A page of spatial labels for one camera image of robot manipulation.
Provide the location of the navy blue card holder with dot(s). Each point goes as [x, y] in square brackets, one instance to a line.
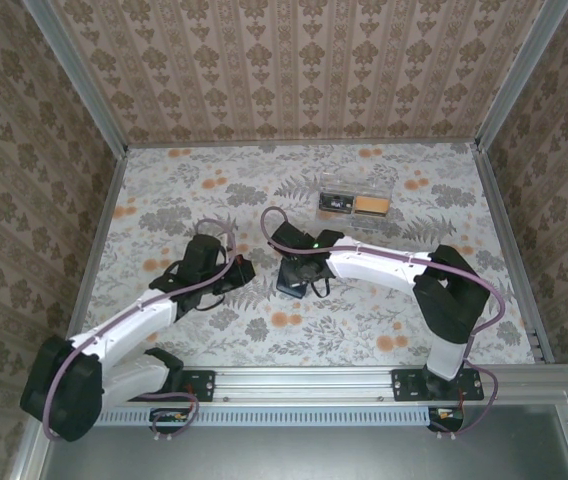
[289, 287]

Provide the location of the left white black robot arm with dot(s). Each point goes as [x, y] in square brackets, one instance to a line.
[129, 320]

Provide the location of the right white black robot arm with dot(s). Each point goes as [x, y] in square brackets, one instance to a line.
[379, 267]

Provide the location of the black VIP card stack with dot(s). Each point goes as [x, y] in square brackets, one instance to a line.
[335, 203]

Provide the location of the clear acrylic card box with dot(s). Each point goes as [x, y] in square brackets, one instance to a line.
[356, 187]

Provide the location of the grey metal panel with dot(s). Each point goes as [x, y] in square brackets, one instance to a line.
[289, 455]

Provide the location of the aluminium table edge rail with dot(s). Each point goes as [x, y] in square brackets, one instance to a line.
[304, 144]
[512, 250]
[100, 250]

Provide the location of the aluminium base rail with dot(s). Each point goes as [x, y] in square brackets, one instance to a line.
[304, 385]

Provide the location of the aluminium corner post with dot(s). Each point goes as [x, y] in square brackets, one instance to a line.
[520, 75]
[80, 75]

